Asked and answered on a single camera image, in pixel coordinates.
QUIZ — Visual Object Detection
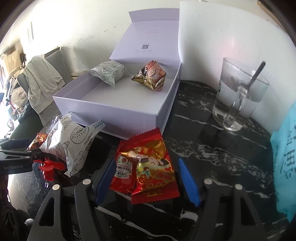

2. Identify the white foam board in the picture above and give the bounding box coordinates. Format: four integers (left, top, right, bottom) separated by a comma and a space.
178, 0, 296, 135

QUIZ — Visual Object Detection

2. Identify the beige wall vent cover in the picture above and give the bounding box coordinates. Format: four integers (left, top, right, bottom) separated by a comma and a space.
70, 71, 89, 80

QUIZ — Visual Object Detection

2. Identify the red ketchup sachet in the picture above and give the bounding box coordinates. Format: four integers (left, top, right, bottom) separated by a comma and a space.
109, 153, 137, 194

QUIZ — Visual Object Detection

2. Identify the small red gold snack packet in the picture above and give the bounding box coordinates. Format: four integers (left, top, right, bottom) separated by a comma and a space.
27, 133, 48, 151

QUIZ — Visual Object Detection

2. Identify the lavender gift box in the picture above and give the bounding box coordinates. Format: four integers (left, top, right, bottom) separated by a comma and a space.
53, 8, 182, 141

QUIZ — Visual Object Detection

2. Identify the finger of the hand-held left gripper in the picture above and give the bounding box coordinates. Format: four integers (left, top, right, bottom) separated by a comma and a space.
0, 149, 44, 161
0, 138, 31, 150

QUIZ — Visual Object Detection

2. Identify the grey hoodie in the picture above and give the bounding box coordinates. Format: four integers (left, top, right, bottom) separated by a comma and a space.
24, 56, 66, 114

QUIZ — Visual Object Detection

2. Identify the person's left forearm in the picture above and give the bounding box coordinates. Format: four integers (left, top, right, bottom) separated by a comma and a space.
0, 183, 30, 234

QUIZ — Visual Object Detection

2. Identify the glass mug with water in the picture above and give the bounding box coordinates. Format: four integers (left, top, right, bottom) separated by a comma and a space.
212, 57, 270, 131

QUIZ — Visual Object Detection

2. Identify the white printed snack packet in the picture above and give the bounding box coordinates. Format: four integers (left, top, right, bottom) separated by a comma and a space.
89, 60, 129, 88
40, 111, 105, 178

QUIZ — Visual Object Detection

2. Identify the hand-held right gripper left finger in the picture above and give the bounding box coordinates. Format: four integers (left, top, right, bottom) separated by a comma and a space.
28, 159, 116, 241

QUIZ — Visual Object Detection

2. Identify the crumpled red gold snack packet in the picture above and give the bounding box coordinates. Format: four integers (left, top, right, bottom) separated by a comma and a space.
131, 60, 166, 91

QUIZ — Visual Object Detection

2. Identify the pile of clothes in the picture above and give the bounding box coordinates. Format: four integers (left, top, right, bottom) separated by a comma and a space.
0, 67, 29, 121

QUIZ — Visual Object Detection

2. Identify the light blue plastic bag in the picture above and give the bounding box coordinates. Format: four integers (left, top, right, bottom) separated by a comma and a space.
270, 108, 296, 216

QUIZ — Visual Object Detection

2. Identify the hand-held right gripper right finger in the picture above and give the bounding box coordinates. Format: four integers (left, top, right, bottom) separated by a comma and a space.
178, 158, 269, 241

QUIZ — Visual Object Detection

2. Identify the grey chair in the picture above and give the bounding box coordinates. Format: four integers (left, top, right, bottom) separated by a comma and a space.
17, 50, 72, 130

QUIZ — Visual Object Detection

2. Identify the framed wall picture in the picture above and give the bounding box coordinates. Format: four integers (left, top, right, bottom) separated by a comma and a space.
27, 22, 35, 43

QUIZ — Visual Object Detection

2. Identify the metal spoon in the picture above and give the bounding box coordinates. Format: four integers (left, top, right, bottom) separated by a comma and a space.
240, 61, 266, 93

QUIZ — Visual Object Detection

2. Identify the beige bag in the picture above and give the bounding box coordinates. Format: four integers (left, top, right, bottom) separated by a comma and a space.
0, 49, 23, 70

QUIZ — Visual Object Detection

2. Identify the red plastic propeller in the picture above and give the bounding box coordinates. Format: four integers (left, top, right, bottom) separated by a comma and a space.
33, 159, 65, 188

